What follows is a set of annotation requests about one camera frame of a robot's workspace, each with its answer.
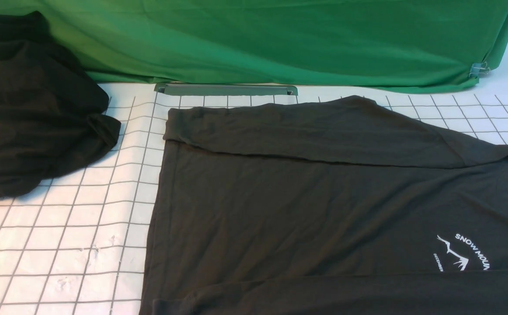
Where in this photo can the gray long sleeve shirt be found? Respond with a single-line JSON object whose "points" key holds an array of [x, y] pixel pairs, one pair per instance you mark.
{"points": [[325, 208]]}

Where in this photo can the black crumpled cloth pile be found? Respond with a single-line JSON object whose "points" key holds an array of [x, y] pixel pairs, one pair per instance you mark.
{"points": [[52, 114]]}

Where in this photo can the metal binder clip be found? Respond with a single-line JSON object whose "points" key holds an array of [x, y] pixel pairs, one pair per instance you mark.
{"points": [[479, 70]]}

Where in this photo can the gray metal bar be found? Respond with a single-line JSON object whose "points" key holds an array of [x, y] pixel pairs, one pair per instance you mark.
{"points": [[185, 89]]}

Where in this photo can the green backdrop cloth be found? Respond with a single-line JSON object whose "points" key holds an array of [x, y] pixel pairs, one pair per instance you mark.
{"points": [[408, 46]]}

